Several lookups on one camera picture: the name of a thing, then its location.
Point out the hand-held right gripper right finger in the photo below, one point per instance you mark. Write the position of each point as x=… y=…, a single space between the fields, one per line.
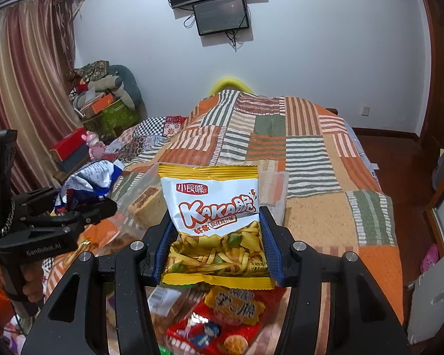
x=270 y=251

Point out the yellow curved object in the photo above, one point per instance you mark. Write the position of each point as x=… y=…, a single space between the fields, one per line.
x=229 y=82

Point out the orange striped patchwork bedspread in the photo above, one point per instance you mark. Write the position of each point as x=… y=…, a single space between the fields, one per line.
x=303 y=148

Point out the yellow white snack packet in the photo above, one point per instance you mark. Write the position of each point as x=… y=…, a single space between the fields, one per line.
x=211 y=207

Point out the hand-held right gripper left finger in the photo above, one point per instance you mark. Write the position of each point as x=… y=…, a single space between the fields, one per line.
x=162 y=251

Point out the small black monitor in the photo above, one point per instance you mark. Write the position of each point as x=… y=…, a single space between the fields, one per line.
x=220 y=15

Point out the clear bread packet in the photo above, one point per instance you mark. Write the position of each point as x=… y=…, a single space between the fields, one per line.
x=166 y=303

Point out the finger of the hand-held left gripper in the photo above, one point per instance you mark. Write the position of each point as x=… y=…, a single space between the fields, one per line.
x=37 y=198
x=96 y=210

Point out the white wall socket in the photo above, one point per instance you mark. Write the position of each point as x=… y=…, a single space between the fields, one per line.
x=365 y=110

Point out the blue white snack bag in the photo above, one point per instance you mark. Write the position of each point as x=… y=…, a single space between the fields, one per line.
x=88 y=177

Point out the red box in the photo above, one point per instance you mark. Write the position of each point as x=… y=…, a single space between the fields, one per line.
x=68 y=144

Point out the brown wooden door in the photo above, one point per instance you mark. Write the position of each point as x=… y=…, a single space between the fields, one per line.
x=440 y=63

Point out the red cartoon snack packet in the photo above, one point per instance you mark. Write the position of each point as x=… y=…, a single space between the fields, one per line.
x=207 y=334

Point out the grey plush toy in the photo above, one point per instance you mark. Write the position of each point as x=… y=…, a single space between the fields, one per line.
x=124 y=81

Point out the person's left hand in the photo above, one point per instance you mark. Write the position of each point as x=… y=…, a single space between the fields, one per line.
x=33 y=277

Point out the pink soft object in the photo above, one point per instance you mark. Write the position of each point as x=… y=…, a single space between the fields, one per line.
x=429 y=259

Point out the orange cardboard box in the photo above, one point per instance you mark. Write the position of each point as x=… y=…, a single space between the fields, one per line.
x=98 y=105

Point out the white appliance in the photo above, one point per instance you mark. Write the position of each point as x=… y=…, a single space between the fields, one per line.
x=436 y=296

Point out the pink plush toy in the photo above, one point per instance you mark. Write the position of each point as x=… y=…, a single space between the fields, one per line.
x=93 y=144

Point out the patterned cushion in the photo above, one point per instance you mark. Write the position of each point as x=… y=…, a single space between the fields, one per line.
x=92 y=70

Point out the striped red curtain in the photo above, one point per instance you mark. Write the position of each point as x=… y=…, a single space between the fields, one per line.
x=22 y=66

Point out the clear plastic container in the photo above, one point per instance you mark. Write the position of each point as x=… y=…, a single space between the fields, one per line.
x=277 y=196

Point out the checkered patchwork quilt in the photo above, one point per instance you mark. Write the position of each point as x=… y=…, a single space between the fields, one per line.
x=151 y=133

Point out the brown cake packet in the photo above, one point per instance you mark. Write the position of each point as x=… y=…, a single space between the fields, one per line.
x=146 y=205

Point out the dark grey box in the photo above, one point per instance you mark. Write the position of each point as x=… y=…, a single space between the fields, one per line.
x=74 y=161

